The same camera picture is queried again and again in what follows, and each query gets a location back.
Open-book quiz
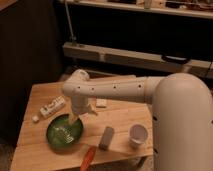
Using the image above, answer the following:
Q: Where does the upper wooden shelf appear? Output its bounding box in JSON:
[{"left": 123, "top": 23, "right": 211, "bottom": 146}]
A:
[{"left": 57, "top": 0, "right": 213, "bottom": 19}]

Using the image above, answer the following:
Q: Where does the metal stand pole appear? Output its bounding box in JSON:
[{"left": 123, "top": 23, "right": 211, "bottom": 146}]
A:
[{"left": 64, "top": 0, "right": 77, "bottom": 45}]

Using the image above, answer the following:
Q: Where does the green ceramic bowl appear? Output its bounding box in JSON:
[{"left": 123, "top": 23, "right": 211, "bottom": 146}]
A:
[{"left": 46, "top": 114, "right": 84, "bottom": 150}]

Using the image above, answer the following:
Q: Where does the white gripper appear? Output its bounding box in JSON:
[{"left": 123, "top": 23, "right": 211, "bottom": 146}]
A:
[{"left": 68, "top": 97, "right": 98, "bottom": 125}]

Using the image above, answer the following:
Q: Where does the small white cube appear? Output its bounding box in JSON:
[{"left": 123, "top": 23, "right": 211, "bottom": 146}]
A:
[{"left": 32, "top": 115, "right": 39, "bottom": 123}]

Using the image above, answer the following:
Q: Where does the white paper cup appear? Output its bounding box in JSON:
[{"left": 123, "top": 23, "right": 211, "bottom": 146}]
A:
[{"left": 129, "top": 124, "right": 148, "bottom": 149}]

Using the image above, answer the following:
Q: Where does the grey rectangular block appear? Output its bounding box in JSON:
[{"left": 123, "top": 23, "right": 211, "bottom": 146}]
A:
[{"left": 99, "top": 127, "right": 114, "bottom": 150}]

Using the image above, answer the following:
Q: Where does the black handle on shelf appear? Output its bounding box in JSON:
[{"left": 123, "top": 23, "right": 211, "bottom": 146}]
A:
[{"left": 161, "top": 55, "right": 191, "bottom": 64}]

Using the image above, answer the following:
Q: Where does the long wooden bench shelf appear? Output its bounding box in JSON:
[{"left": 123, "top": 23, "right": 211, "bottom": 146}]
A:
[{"left": 63, "top": 42, "right": 213, "bottom": 79}]

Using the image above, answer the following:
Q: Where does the wooden table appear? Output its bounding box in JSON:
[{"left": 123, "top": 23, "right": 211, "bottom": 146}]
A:
[{"left": 10, "top": 82, "right": 153, "bottom": 171}]

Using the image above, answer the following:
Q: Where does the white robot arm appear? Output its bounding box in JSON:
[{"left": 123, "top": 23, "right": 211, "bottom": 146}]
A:
[{"left": 62, "top": 69, "right": 213, "bottom": 171}]

